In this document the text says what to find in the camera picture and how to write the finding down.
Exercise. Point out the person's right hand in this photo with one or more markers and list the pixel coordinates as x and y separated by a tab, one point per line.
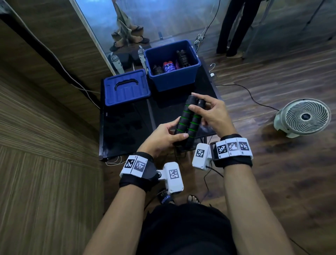
218	118

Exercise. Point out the person's left hand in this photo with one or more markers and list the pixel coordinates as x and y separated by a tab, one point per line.
160	139

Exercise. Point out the blue plastic bin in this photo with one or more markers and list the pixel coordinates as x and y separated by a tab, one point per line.
176	81

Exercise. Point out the person's right forearm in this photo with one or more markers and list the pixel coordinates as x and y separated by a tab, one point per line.
252	212

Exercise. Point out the person's left forearm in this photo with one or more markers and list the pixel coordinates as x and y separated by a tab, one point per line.
118	223

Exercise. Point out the person's left foot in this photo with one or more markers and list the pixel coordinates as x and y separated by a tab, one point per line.
165	198

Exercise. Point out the person's foot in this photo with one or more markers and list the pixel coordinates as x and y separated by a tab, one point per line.
193	199
165	198

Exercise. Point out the blue bin lid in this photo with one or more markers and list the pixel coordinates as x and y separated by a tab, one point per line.
113	97

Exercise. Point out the person's right foot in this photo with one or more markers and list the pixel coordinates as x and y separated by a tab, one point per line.
193	199

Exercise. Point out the person's black clothing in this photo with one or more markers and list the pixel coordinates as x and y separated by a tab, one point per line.
186	231

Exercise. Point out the black wristband with marker tags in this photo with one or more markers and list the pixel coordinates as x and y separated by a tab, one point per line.
137	170
232	152

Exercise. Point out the black glossy low table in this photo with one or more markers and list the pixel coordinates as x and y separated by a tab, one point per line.
123	131

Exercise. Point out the white water bottle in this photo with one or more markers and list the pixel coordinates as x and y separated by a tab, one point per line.
142	59

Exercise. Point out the black pouch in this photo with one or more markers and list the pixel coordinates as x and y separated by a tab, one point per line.
136	56

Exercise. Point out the white floor fan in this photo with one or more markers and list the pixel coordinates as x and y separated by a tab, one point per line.
304	117

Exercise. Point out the small black object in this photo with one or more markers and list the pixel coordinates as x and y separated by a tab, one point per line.
160	36

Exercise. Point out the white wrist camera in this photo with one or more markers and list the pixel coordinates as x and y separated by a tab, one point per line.
173	176
200	156

